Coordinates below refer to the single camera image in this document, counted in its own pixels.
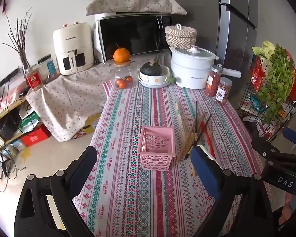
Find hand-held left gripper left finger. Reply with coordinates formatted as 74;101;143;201
13;146;98;237

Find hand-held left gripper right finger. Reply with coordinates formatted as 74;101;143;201
189;145;277;237

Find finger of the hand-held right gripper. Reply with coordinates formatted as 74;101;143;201
251;136;296;176
283;128;296;151

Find black chopstick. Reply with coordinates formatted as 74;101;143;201
193;101;198;146
184;114;212;160

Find pink plastic basket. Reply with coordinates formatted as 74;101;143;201
138;125;176;171

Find wooden chopstick with green mark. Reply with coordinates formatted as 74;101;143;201
176;101;188;141

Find yellow cardboard box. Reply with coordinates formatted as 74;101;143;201
74;112;103;139

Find red box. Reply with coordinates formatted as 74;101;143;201
21;125;51;147

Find yellow star floor sticker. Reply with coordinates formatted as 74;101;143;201
21;147;34;163

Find striped patterned tablecloth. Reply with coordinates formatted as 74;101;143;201
71;79;274;237

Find leafy green herbs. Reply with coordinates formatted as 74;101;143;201
258;43;295;124

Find short snack jar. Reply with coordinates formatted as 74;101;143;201
215;77;232;104

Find tall red snack jar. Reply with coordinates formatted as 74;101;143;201
205;64;224;97

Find pale green lettuce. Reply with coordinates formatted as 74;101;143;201
252;40;277;60

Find wooden shelf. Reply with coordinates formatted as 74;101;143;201
0;96;43;153

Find glass jar with red label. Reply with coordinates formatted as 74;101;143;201
23;64;43;92

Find white electric pot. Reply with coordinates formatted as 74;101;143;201
170;45;242;89

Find glass jar with blue label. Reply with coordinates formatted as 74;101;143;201
37;54;58;79

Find green pumpkin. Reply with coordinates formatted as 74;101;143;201
140;55;162;76

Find large orange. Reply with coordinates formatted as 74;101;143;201
113;42;131;63

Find cream air fryer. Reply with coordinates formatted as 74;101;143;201
52;22;95;76

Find woven basket with lid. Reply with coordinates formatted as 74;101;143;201
165;23;198;49

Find dried branches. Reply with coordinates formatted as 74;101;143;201
0;7;32;70

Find black microwave oven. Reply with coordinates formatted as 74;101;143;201
95;15;173;63

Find grey refrigerator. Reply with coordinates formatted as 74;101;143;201
163;0;259;79

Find floral cloth cover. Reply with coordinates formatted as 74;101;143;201
86;0;187;16

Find black wire rack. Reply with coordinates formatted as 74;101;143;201
235;79;296;144

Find black cables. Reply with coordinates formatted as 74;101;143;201
0;79;29;193

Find white dish with green handle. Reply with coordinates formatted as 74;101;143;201
138;64;176;88

